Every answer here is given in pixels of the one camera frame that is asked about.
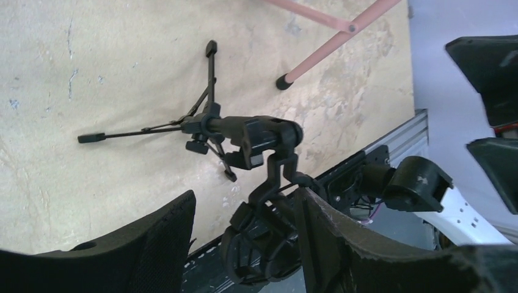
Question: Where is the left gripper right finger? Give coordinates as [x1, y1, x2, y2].
[294, 188, 517, 292]

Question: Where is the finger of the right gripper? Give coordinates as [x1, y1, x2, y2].
[445, 35, 517, 128]
[467, 137, 517, 215]

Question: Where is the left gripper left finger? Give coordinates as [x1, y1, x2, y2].
[1, 190, 196, 292]

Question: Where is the pink music stand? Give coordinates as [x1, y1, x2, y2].
[263, 0, 403, 91]

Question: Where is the black microphone tripod stand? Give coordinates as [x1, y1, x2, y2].
[78, 39, 321, 286]

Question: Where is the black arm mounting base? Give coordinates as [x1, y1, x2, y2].
[182, 145, 392, 293]

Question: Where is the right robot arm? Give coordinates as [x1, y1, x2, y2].
[359, 35, 517, 248]

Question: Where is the aluminium table frame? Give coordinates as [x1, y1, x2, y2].
[363, 109, 429, 167]

